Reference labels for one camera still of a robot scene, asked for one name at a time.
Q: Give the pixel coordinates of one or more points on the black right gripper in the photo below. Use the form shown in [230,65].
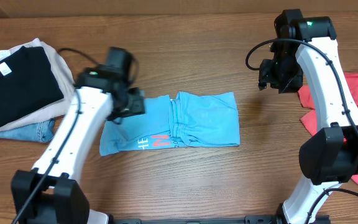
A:
[265,76]

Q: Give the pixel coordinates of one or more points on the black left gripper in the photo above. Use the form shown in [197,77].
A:
[137,106]

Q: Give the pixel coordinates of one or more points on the light blue printed t-shirt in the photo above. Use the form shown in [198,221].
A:
[185,121]

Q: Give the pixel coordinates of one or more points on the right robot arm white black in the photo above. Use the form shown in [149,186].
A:
[305,51]

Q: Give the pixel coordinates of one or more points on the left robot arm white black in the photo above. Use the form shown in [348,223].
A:
[50,192]

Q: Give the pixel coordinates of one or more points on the folded beige shirt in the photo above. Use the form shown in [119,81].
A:
[63,77]

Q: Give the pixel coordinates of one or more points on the folded light blue denim garment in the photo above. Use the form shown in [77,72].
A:
[37,132]

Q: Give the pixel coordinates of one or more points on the folded black shirt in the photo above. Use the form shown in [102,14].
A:
[27,84]

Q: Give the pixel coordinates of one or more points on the cardboard back panel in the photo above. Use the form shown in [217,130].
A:
[68,8]

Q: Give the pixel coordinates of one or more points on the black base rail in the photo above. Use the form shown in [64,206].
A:
[249,219]

